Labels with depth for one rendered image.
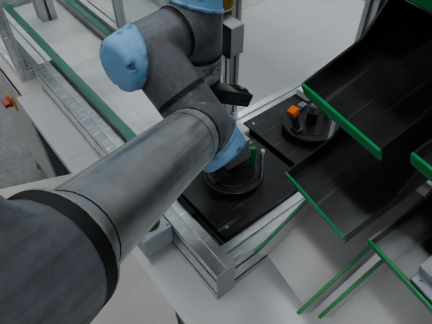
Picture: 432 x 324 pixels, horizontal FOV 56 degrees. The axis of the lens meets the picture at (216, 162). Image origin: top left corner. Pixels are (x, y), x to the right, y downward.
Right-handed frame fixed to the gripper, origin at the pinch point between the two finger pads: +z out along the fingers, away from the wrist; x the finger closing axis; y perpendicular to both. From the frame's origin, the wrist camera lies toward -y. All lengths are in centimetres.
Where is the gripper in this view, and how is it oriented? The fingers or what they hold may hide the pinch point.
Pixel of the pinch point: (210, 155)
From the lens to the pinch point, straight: 81.6
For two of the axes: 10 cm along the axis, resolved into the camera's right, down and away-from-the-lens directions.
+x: 6.2, 5.7, -5.3
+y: -7.8, 4.5, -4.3
